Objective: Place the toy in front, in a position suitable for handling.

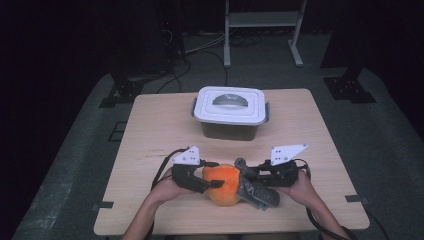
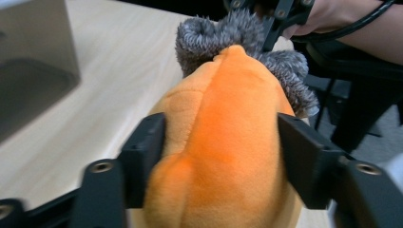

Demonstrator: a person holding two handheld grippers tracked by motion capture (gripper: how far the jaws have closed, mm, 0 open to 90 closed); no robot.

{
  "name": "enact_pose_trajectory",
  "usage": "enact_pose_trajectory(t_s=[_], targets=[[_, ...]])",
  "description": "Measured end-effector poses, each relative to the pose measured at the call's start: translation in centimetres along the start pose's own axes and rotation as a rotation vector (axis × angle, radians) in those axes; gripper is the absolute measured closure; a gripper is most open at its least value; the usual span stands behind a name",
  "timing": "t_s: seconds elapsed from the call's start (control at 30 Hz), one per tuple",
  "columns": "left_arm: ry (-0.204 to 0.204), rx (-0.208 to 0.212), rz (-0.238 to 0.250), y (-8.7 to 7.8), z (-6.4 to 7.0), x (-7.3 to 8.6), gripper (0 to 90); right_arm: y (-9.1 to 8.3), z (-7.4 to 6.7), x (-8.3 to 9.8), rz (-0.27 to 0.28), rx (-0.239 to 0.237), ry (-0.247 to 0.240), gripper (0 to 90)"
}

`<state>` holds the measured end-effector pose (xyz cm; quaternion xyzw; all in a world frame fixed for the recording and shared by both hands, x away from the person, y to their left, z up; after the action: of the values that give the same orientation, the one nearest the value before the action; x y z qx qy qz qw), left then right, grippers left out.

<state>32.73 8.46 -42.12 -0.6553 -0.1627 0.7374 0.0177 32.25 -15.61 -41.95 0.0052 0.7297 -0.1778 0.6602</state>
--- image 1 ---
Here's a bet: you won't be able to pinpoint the person's right hand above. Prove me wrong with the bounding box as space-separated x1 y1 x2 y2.
276 169 316 206

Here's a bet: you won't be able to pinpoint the orange plush toy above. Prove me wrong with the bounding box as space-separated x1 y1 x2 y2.
202 163 243 208

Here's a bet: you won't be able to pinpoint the person's left hand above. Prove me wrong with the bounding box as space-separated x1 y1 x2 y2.
151 168 198 206

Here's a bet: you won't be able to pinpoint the thin black hanging cable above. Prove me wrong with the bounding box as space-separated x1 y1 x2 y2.
366 211 389 240

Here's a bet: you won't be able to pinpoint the white box lid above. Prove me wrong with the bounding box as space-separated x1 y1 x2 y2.
193 85 269 126

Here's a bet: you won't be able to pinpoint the white metal stand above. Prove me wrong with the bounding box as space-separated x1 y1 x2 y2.
223 0 308 69

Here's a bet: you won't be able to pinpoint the white floor cables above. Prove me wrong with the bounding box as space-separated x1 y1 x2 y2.
184 33 228 55

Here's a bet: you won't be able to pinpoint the left hand-held gripper cable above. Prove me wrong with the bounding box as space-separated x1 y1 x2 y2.
144 148 189 240

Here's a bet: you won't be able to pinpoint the grey transparent storage box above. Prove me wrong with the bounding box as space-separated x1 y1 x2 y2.
190 96 272 142

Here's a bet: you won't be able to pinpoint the black stand base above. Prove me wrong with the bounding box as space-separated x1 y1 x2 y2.
323 66 378 104
98 71 144 109

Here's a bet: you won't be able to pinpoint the dark metal stand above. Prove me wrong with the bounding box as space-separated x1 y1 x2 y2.
156 0 188 68

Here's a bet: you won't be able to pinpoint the black tape strip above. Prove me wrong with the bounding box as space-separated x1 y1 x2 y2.
344 194 369 204
91 200 115 212

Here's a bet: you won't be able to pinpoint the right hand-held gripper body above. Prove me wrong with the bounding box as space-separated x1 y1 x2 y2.
263 143 309 188

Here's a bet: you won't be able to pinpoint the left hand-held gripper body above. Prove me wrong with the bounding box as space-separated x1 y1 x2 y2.
171 145 214 194

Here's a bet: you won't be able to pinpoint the grey fluffy cloth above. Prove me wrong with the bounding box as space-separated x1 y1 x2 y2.
234 157 281 212

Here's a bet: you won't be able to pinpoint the black floor cable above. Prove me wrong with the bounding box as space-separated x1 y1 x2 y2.
156 49 229 95

